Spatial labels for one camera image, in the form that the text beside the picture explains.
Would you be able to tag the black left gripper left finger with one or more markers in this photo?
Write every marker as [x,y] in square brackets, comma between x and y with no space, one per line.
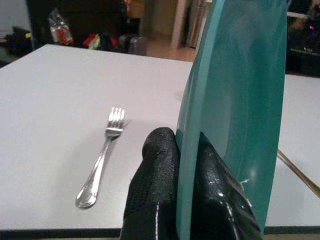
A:
[152,190]

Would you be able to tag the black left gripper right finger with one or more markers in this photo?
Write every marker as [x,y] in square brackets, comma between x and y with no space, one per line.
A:
[215,200]

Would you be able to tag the teal green plate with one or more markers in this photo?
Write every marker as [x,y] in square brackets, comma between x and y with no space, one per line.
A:
[237,87]

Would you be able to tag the silver metal fork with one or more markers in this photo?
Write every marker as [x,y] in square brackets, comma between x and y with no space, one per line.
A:
[100,160]

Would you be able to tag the grey hard shell suitcase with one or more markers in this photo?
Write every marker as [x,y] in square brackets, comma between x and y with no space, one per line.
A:
[133,44]

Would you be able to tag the red yellow green packet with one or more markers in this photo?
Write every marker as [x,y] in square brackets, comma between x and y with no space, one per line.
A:
[92,42]

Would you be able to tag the black storage box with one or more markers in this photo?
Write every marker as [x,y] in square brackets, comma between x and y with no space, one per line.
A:
[303,52]

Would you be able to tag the dark wooden cabinet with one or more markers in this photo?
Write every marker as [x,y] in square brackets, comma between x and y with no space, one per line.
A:
[95,15]

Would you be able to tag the white red patterned bag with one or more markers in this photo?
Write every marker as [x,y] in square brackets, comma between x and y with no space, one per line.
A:
[61,28]

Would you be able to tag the black bag with yellow marks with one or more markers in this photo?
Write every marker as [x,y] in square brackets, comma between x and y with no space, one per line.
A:
[18,41]

